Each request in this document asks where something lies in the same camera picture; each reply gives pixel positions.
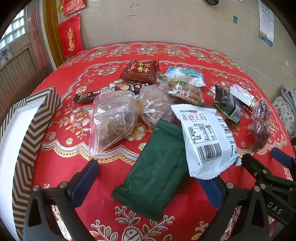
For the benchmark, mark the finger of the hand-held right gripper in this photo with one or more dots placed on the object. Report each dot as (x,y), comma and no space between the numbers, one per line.
(281,156)
(252,163)

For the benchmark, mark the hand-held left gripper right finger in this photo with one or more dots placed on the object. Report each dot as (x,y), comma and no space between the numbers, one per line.
(210,193)

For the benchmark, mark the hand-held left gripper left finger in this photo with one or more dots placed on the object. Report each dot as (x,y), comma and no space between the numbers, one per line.
(85,179)

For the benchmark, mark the clear bag of dates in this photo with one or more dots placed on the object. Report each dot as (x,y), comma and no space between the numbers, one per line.
(260,125)

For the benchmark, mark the white strawberry snack packet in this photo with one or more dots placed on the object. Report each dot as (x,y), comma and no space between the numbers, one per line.
(205,139)

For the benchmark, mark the dark green snack packet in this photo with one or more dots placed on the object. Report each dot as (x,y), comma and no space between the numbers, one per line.
(150,178)

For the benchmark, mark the clear zip bag brown snacks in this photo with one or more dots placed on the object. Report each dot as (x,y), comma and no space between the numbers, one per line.
(111,120)

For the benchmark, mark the black green snack packet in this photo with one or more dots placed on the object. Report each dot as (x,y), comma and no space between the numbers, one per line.
(225,102)

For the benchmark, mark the zigzag striped cardboard box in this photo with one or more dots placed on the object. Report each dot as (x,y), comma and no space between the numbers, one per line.
(25,148)

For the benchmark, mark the small white pink packet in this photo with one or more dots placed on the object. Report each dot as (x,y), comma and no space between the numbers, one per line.
(240,95)

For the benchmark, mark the black coffee stick packet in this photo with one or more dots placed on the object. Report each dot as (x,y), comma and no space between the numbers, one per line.
(101,92)

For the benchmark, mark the clear bag of cookies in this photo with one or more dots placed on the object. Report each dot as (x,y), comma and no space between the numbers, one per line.
(182,92)

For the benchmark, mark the clear bag of walnuts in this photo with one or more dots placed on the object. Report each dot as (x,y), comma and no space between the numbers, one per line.
(155,102)

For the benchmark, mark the white blue snack packet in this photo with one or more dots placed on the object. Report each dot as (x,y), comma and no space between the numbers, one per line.
(185,76)

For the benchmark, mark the dark red snack packet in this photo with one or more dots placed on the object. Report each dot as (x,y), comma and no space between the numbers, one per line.
(138,70)

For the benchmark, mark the floral cushion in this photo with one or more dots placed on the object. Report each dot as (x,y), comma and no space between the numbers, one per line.
(285,113)

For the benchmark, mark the red floral tablecloth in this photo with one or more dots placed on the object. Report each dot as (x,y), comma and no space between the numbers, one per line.
(69,76)

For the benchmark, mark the metal folding door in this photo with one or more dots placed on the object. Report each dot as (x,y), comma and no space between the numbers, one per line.
(20,71)

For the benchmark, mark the blue white door sticker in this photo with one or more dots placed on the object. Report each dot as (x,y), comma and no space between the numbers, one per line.
(4,55)

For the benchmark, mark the red couplet strip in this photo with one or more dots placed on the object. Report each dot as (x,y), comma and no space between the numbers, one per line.
(35,25)

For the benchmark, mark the glass block window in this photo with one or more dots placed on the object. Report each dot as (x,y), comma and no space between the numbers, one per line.
(17,25)

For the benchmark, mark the white wall calendar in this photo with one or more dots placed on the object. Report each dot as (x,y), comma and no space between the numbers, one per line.
(266,20)

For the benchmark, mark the red gold wall poster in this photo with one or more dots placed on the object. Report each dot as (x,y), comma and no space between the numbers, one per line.
(69,7)
(70,34)

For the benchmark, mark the yellow door frame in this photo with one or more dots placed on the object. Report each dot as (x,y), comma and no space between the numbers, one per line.
(52,34)

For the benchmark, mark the blue black wall hanging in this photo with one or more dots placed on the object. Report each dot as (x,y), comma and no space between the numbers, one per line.
(211,1)

